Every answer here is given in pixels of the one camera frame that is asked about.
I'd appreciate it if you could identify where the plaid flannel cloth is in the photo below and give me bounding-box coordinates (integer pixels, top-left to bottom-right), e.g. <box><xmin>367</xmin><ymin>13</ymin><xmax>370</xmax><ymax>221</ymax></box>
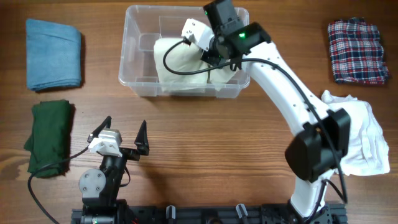
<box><xmin>327</xmin><ymin>17</ymin><xmax>389</xmax><ymax>85</ymax></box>

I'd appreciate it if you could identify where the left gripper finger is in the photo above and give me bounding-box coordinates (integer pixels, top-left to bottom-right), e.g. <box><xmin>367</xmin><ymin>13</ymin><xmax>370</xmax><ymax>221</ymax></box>
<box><xmin>87</xmin><ymin>116</ymin><xmax>112</xmax><ymax>142</ymax></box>
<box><xmin>134</xmin><ymin>120</ymin><xmax>150</xmax><ymax>156</ymax></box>

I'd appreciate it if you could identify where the folded white cloth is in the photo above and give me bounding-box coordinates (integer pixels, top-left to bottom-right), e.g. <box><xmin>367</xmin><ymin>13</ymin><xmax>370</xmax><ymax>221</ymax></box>
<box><xmin>322</xmin><ymin>90</ymin><xmax>390</xmax><ymax>176</ymax></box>

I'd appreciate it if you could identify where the clear plastic storage bin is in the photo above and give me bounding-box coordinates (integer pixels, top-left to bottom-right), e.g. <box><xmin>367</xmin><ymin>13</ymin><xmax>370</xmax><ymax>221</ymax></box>
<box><xmin>119</xmin><ymin>5</ymin><xmax>250</xmax><ymax>98</ymax></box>

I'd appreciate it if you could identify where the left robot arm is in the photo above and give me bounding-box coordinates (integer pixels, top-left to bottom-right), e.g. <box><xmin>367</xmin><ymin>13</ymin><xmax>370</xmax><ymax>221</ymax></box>
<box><xmin>71</xmin><ymin>116</ymin><xmax>149</xmax><ymax>224</ymax></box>

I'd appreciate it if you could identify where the cream cloth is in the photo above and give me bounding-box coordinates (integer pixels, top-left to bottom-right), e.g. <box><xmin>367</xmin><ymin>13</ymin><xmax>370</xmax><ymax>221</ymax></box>
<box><xmin>154</xmin><ymin>38</ymin><xmax>236</xmax><ymax>92</ymax></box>

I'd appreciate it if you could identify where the folded blue cloth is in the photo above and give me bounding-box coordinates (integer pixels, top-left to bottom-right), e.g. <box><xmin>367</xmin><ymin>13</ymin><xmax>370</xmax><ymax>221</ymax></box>
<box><xmin>25</xmin><ymin>19</ymin><xmax>81</xmax><ymax>91</ymax></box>

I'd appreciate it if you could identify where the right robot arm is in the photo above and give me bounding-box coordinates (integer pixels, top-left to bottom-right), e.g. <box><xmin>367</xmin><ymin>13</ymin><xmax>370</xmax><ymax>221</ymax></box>
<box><xmin>203</xmin><ymin>1</ymin><xmax>351</xmax><ymax>223</ymax></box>

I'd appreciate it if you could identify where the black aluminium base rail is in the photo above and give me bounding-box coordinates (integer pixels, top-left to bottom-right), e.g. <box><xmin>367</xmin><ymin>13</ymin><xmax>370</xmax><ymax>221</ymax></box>
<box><xmin>71</xmin><ymin>203</ymin><xmax>348</xmax><ymax>224</ymax></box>

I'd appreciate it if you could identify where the folded dark green cloth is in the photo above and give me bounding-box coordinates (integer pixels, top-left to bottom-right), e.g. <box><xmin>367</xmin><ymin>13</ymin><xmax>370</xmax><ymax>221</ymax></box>
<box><xmin>24</xmin><ymin>100</ymin><xmax>72</xmax><ymax>178</ymax></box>

